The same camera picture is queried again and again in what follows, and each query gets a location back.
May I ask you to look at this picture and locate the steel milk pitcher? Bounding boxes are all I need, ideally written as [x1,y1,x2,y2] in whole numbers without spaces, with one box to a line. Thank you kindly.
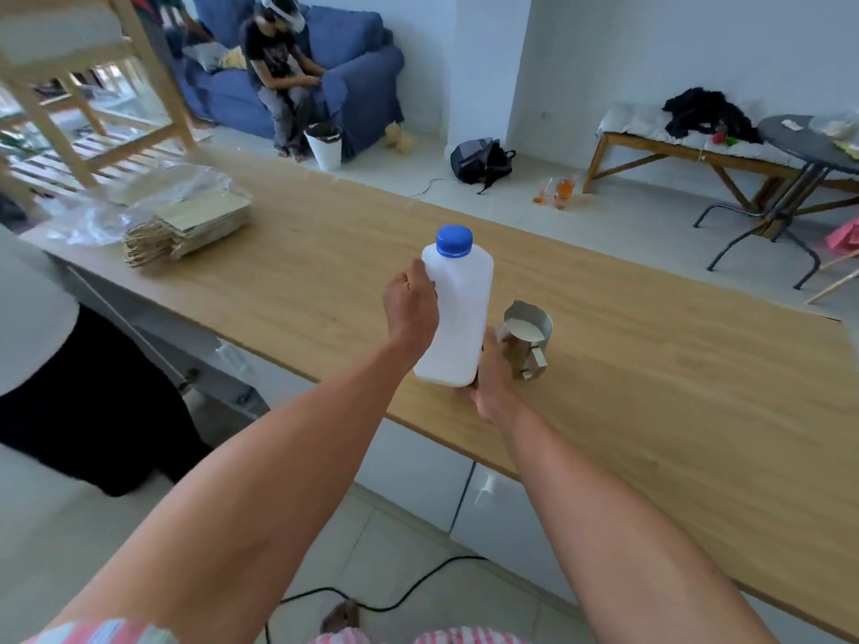
[497,300,554,381]

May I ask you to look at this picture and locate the blue sofa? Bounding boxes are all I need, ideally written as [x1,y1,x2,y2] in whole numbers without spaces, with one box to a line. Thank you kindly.
[166,0,406,161]

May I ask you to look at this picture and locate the clear plastic wrap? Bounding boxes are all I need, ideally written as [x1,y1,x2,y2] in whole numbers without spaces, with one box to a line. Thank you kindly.
[40,161,236,249]

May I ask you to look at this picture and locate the wooden stick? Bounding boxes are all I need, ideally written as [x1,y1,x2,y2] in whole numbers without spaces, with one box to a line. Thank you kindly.
[805,250,859,306]

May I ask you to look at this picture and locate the person's left hand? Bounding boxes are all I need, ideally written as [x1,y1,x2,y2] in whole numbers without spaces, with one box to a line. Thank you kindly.
[384,259,440,356]

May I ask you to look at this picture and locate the person's foot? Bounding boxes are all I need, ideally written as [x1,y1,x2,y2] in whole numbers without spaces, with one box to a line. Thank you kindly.
[320,599,362,635]

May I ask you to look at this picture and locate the black cable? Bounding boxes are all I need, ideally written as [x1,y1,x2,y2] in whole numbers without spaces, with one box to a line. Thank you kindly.
[264,555,489,644]

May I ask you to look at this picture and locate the white bin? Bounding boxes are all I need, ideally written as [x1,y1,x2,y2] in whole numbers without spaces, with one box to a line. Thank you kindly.
[305,123,344,172]

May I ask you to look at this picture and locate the pink cloth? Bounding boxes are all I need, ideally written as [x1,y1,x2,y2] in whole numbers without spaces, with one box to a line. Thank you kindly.
[825,217,859,256]

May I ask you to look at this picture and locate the wooden shelf frame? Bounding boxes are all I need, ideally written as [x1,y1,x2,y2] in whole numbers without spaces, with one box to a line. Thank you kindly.
[0,0,202,195]

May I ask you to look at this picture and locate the white cabinet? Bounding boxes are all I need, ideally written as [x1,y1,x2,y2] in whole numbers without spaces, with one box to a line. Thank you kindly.
[64,261,588,601]

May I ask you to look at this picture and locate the blue bottle cap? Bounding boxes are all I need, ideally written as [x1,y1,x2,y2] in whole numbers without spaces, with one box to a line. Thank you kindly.
[435,225,474,258]

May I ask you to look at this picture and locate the stack of brown paper bags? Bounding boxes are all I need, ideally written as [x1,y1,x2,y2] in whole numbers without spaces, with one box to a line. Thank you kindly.
[123,187,253,268]

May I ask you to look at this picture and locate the white headset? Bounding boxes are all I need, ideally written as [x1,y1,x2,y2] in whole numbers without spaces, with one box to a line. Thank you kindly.
[258,0,308,30]

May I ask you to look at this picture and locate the person's left forearm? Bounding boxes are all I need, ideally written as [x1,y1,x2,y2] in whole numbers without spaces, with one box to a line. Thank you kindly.
[40,331,437,644]

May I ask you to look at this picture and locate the person's right forearm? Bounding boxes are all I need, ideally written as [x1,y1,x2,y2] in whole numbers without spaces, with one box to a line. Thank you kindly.
[493,395,782,644]

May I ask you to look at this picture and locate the round black metal table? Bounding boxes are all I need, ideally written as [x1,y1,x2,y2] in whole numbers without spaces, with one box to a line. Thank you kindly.
[693,114,859,291]

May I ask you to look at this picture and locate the pink striped shorts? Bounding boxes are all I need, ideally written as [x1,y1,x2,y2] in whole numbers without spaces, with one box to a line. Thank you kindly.
[26,618,512,644]

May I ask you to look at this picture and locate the black clothes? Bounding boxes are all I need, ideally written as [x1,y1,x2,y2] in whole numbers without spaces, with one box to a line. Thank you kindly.
[662,87,763,145]

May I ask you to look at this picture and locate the person's right hand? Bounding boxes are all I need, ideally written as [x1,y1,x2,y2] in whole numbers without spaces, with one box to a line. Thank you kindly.
[468,327,523,427]

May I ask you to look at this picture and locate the white plastic milk bottle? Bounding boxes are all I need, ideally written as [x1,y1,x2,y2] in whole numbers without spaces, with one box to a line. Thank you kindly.
[412,225,495,388]

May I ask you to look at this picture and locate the wooden bench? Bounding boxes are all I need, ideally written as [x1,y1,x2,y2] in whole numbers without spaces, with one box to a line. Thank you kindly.
[582,103,859,223]

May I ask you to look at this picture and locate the white bench cushion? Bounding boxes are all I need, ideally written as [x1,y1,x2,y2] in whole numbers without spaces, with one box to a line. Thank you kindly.
[599,102,859,178]

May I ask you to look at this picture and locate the milk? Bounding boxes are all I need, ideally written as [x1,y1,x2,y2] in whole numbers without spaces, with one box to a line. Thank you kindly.
[505,317,546,344]

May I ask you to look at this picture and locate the black backpack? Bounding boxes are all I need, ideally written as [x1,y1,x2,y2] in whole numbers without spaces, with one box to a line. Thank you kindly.
[449,138,517,195]

